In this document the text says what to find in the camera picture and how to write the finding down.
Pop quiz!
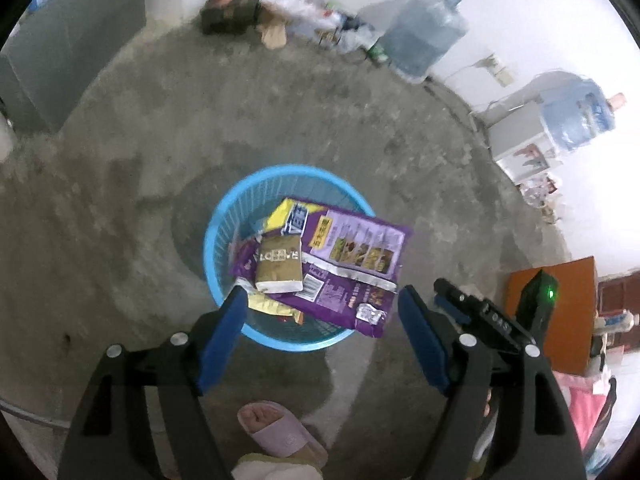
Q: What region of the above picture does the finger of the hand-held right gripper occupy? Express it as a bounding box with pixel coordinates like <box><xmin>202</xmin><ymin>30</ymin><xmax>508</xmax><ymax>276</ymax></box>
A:
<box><xmin>434</xmin><ymin>295</ymin><xmax>472</xmax><ymax>325</ymax></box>
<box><xmin>433</xmin><ymin>276</ymin><xmax>537</xmax><ymax>357</ymax></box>

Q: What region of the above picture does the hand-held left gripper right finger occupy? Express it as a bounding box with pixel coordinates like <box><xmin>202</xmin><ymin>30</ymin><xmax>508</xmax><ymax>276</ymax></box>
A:
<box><xmin>397</xmin><ymin>284</ymin><xmax>587</xmax><ymax>480</ymax></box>

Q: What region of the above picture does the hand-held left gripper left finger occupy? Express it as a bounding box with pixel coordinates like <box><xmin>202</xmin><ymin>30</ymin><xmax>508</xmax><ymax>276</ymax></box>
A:
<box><xmin>56</xmin><ymin>286</ymin><xmax>249</xmax><ymax>480</ymax></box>

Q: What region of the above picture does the small brown snack packet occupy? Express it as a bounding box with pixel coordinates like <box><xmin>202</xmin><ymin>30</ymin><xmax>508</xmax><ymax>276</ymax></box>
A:
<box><xmin>254</xmin><ymin>246</ymin><xmax>306</xmax><ymax>294</ymax></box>

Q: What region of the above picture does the purple snack packet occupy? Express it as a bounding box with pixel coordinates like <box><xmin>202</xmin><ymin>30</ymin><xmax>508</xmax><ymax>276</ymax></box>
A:
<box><xmin>229</xmin><ymin>204</ymin><xmax>414</xmax><ymax>339</ymax></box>

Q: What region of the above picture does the yellow snack packet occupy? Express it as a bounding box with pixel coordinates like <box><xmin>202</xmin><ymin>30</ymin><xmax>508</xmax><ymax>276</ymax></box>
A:
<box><xmin>262</xmin><ymin>198</ymin><xmax>327</xmax><ymax>237</ymax></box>

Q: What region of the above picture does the blue plastic wastebasket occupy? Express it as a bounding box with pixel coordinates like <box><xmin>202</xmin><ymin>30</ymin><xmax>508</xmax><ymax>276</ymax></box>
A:
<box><xmin>201</xmin><ymin>163</ymin><xmax>379</xmax><ymax>352</ymax></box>

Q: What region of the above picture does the orange wooden stool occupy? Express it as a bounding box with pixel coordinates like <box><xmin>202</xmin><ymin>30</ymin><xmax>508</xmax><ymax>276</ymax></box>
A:
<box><xmin>504</xmin><ymin>255</ymin><xmax>599</xmax><ymax>377</ymax></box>

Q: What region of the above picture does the orange gold snack packet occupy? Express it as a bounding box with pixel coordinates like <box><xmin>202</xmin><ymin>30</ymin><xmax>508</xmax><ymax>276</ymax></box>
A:
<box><xmin>246</xmin><ymin>291</ymin><xmax>304</xmax><ymax>324</ymax></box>

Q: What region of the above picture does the pink slipper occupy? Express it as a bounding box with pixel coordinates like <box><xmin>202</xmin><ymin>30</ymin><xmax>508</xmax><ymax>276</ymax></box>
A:
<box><xmin>235</xmin><ymin>399</ymin><xmax>329</xmax><ymax>472</ymax></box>

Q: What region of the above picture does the pink cloth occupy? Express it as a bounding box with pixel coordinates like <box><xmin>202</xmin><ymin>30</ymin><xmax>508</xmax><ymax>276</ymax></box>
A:
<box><xmin>554</xmin><ymin>369</ymin><xmax>617</xmax><ymax>452</ymax></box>

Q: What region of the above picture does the white water dispenser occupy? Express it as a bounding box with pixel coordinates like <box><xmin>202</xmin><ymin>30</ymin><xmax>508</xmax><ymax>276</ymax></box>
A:
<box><xmin>486</xmin><ymin>99</ymin><xmax>562</xmax><ymax>187</ymax></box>

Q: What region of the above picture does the clear blue water jug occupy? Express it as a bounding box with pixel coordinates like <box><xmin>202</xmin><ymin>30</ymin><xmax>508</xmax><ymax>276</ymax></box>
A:
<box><xmin>539</xmin><ymin>71</ymin><xmax>617</xmax><ymax>152</ymax></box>
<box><xmin>381</xmin><ymin>0</ymin><xmax>472</xmax><ymax>84</ymax></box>

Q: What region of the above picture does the pile of plastic bags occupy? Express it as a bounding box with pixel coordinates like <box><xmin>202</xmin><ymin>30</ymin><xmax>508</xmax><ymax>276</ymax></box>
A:
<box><xmin>259</xmin><ymin>0</ymin><xmax>382</xmax><ymax>57</ymax></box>

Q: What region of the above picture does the grey cabinet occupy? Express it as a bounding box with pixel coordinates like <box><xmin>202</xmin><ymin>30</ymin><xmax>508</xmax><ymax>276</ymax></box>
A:
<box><xmin>0</xmin><ymin>0</ymin><xmax>147</xmax><ymax>137</ymax></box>

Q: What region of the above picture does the dark box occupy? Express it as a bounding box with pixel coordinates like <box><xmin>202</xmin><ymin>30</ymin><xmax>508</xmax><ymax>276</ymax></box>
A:
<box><xmin>199</xmin><ymin>0</ymin><xmax>264</xmax><ymax>37</ymax></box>

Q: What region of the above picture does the white wall socket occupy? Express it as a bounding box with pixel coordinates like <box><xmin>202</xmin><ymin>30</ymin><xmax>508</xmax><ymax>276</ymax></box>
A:
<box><xmin>491</xmin><ymin>56</ymin><xmax>514</xmax><ymax>87</ymax></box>

